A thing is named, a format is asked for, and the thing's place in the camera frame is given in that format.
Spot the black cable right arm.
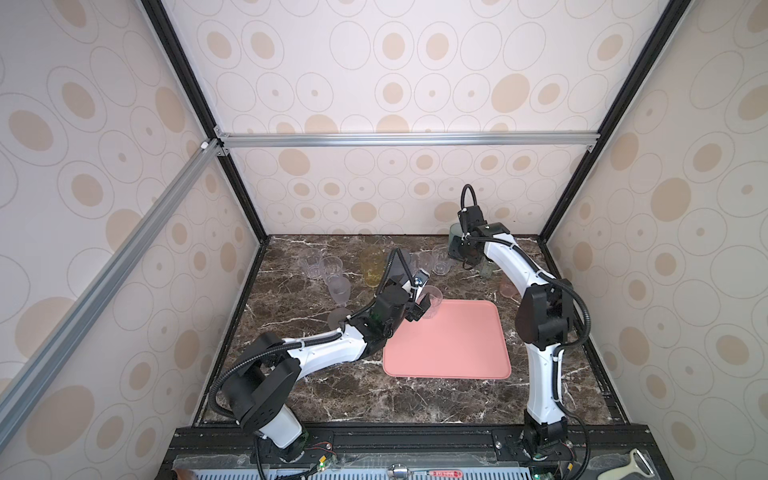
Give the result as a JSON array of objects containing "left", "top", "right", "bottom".
[{"left": 458, "top": 183, "right": 592, "bottom": 480}]

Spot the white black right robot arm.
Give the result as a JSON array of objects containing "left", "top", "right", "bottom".
[{"left": 449, "top": 223, "right": 575, "bottom": 458}]

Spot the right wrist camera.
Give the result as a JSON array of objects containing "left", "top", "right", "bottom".
[{"left": 458, "top": 205, "right": 487, "bottom": 234}]

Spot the clear glass far left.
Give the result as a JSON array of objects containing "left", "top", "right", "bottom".
[{"left": 298, "top": 248, "right": 324, "bottom": 280}]

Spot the black corner frame post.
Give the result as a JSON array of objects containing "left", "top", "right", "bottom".
[
  {"left": 539, "top": 0, "right": 694, "bottom": 246},
  {"left": 139, "top": 0, "right": 269, "bottom": 243}
]

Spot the black corner frame post right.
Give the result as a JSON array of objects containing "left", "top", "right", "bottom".
[{"left": 539, "top": 0, "right": 694, "bottom": 246}]

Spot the aluminium rail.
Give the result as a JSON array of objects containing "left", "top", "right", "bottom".
[
  {"left": 1, "top": 138, "right": 223, "bottom": 449},
  {"left": 220, "top": 131, "right": 600, "bottom": 149}
]

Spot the pink plastic tray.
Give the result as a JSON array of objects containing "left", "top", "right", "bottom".
[{"left": 382, "top": 299, "right": 511, "bottom": 380}]

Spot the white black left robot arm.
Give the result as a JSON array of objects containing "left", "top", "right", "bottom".
[{"left": 208, "top": 281, "right": 433, "bottom": 457}]

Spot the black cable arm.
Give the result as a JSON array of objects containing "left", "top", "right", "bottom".
[
  {"left": 206, "top": 247, "right": 415, "bottom": 480},
  {"left": 458, "top": 183, "right": 592, "bottom": 480}
]

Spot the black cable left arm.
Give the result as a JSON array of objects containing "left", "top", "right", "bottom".
[{"left": 206, "top": 247, "right": 415, "bottom": 480}]

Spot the aluminium rail back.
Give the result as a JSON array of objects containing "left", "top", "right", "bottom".
[{"left": 220, "top": 131, "right": 600, "bottom": 149}]

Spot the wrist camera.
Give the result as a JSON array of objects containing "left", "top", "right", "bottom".
[
  {"left": 412, "top": 269, "right": 430, "bottom": 288},
  {"left": 458, "top": 205, "right": 487, "bottom": 234}
]

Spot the pink short plastic cup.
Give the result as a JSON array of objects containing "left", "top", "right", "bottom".
[{"left": 498, "top": 277, "right": 519, "bottom": 299}]

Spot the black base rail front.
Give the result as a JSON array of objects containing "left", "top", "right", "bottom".
[{"left": 157, "top": 423, "right": 672, "bottom": 479}]

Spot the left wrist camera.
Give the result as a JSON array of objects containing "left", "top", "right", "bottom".
[{"left": 412, "top": 269, "right": 430, "bottom": 288}]

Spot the white handled tool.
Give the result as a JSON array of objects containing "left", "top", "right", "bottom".
[{"left": 597, "top": 448, "right": 656, "bottom": 480}]

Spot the tall yellow plastic tumbler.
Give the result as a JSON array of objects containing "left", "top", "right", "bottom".
[{"left": 359, "top": 246, "right": 387, "bottom": 288}]

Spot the black corner frame post left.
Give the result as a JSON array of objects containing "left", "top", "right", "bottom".
[{"left": 139, "top": 0, "right": 269, "bottom": 243}]

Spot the aluminium rail left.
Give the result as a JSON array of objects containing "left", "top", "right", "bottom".
[{"left": 1, "top": 138, "right": 223, "bottom": 449}]

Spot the frosted clear cup near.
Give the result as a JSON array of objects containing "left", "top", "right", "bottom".
[{"left": 326, "top": 275, "right": 351, "bottom": 306}]

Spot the tall teal textured tumbler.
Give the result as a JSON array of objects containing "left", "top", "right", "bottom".
[{"left": 448, "top": 223, "right": 464, "bottom": 261}]

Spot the herb spice jar black lid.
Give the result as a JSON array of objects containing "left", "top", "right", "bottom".
[{"left": 478, "top": 259, "right": 494, "bottom": 279}]

